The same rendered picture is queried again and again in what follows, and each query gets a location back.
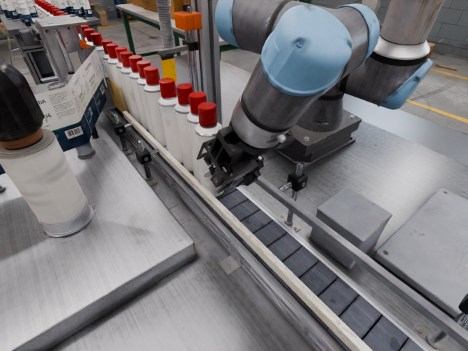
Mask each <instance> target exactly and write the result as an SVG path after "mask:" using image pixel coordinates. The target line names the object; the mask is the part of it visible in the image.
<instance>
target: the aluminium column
mask: <svg viewBox="0 0 468 351"><path fill-rule="evenodd" d="M191 4H192V11H195V12H198V13H200V14H201V21H202V29H197V30H194V39H195V41H197V42H198V50H196V63H197V72H198V87H199V91H200V92H203V89H204V93H205V94H206V96H207V102H213V103H215V104H216V106H217V122H218V123H219V124H221V125H222V120H221V77H220V55H219V34H218V32H217V28H216V24H215V12H216V8H217V4H218V0H197V2H196V0H191ZM197 4H198V10H197ZM199 33H200V38H199ZM200 42H201V49H200ZM201 61H202V70H201ZM202 71H203V81H202Z"/></svg>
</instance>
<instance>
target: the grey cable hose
mask: <svg viewBox="0 0 468 351"><path fill-rule="evenodd" d="M156 4H157V9H158V10H157V11H158V12H157V13H159V14H158V15H159V16H158V18H159V24H160V31H161V35H162V42H163V43H162V44H163V48H162V49H166V48H170V47H175V45H174V39H173V31H172V30H173V29H172V23H171V14H170V9H169V8H170V7H169V0H156Z"/></svg>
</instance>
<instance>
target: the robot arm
mask: <svg viewBox="0 0 468 351"><path fill-rule="evenodd" d="M444 1H445V0H391V3H390V5H389V9H388V11H387V14H386V17H385V19H384V23H383V25H382V29H381V31H380V25H379V22H378V19H377V17H376V15H375V13H374V12H373V11H372V10H371V9H370V8H368V7H367V6H364V5H361V4H357V3H354V4H349V5H342V6H339V7H338V8H336V9H332V8H325V7H322V6H317V5H313V4H309V3H303V2H300V1H299V0H219V2H218V4H217V8H216V12H215V24H216V28H217V32H218V34H219V36H220V38H221V39H223V40H224V41H226V42H228V43H230V44H231V45H233V46H236V47H238V48H240V49H241V50H244V51H246V50H247V51H250V52H253V53H256V54H260V58H259V60H258V62H257V64H256V67H255V68H254V70H253V72H252V74H251V76H250V78H249V80H248V82H247V85H246V87H245V89H244V91H243V92H242V94H241V96H240V98H239V100H238V101H237V104H236V105H235V108H234V110H233V113H232V116H231V121H230V123H229V126H228V127H225V128H222V129H220V130H218V132H217V135H216V137H215V138H214V139H211V140H209V141H206V142H204V143H203V144H202V146H201V149H200V151H199V153H198V156H197V158H196V159H197V160H199V159H201V158H204V159H203V160H204V161H205V163H206V164H207V165H208V166H210V165H211V166H210V167H209V170H208V171H206V172H205V173H204V177H205V178H206V177H209V176H212V177H211V179H210V180H211V181H212V183H213V185H214V186H215V187H216V188H217V187H219V186H220V187H219V188H217V189H216V190H214V193H220V192H222V191H224V190H226V189H228V188H236V187H239V186H240V185H245V186H249V185H251V184H253V183H254V182H255V181H257V179H258V176H261V174H260V172H259V171H260V170H261V168H263V167H264V164H263V160H264V157H263V156H262V155H261V154H265V153H267V152H269V151H271V150H278V149H282V148H286V147H287V146H289V145H290V144H291V143H292V142H293V141H295V139H294V138H293V136H292V135H293V134H292V132H291V131H290V128H292V127H293V126H294V124H296V125H297V126H299V127H301V128H304V129H305V130H310V131H314V132H330V131H333V130H335V129H337V128H338V127H339V126H340V125H341V121H342V119H343V96H344V94H348V95H351V96H353V97H356V98H359V99H361V100H365V101H367V102H370V103H373V104H376V105H377V106H378V107H384V108H387V109H391V110H396V109H399V108H401V107H402V106H403V104H404V103H405V102H406V100H407V99H408V98H409V96H410V95H411V94H412V93H413V91H414V90H415V88H416V87H417V86H418V85H419V83H420V82H421V80H422V79H423V78H424V76H425V75H426V73H427V71H428V70H429V69H430V67H431V65H432V61H430V59H429V58H427V56H428V54H429V51H430V46H429V44H428V42H427V41H426V38H427V37H428V34H429V33H430V30H431V28H432V26H433V24H434V22H435V20H436V18H437V16H438V13H439V11H440V9H441V7H442V5H443V3H444ZM426 58H427V59H426ZM208 146H210V147H208ZM203 149H206V151H207V152H206V153H203V154H201V153H202V152H203Z"/></svg>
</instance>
